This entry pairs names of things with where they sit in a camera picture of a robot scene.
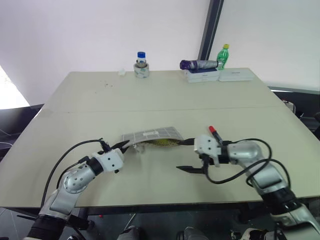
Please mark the dark side desk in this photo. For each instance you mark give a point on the dark side desk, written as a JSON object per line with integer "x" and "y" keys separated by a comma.
{"x": 15, "y": 125}

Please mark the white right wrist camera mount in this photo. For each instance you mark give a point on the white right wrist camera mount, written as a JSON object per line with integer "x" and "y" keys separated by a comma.
{"x": 206, "y": 147}

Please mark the white box under bottle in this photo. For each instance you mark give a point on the white box under bottle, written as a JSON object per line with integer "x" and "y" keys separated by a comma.
{"x": 202, "y": 75}

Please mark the red capped black marker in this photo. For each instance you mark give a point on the red capped black marker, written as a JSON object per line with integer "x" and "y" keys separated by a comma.
{"x": 216, "y": 136}

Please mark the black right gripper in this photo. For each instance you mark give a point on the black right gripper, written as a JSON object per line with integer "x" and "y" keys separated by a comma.
{"x": 208, "y": 161}

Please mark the green bottle yellow cap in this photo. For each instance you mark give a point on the green bottle yellow cap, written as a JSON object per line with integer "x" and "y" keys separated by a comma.
{"x": 223, "y": 56}

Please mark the white grid mesh pouch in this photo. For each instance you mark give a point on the white grid mesh pouch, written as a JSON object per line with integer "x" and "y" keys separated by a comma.
{"x": 152, "y": 133}

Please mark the small white object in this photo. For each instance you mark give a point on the small white object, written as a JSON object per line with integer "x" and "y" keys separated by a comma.
{"x": 122, "y": 72}

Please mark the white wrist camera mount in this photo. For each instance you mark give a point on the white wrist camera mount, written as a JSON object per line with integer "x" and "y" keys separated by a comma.
{"x": 111, "y": 160}
{"x": 206, "y": 147}

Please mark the dark desk with clutter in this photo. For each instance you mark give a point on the dark desk with clutter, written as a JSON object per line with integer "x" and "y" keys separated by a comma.
{"x": 302, "y": 110}

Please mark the purple folded umbrella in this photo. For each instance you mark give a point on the purple folded umbrella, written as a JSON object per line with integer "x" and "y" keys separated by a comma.
{"x": 197, "y": 64}

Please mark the dark grey wall pillar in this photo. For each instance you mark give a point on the dark grey wall pillar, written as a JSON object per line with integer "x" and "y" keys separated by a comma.
{"x": 211, "y": 30}

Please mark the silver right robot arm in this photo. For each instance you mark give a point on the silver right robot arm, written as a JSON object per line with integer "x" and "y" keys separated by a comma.
{"x": 270, "y": 172}

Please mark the flat white box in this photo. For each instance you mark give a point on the flat white box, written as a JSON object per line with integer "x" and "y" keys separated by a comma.
{"x": 235, "y": 74}

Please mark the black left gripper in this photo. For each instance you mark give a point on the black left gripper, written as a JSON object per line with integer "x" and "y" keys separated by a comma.
{"x": 116, "y": 171}

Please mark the dark rounded shape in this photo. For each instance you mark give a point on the dark rounded shape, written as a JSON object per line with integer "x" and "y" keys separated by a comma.
{"x": 191, "y": 233}
{"x": 130, "y": 233}
{"x": 255, "y": 233}

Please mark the white tape roll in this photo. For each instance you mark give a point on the white tape roll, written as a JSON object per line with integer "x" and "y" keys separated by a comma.
{"x": 141, "y": 71}

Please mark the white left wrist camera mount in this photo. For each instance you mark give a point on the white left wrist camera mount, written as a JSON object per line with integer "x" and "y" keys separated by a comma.
{"x": 111, "y": 160}

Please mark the blue capped small bottle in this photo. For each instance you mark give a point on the blue capped small bottle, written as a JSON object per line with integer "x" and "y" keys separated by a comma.
{"x": 141, "y": 58}

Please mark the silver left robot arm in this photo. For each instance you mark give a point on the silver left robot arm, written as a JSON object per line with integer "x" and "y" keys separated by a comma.
{"x": 72, "y": 181}

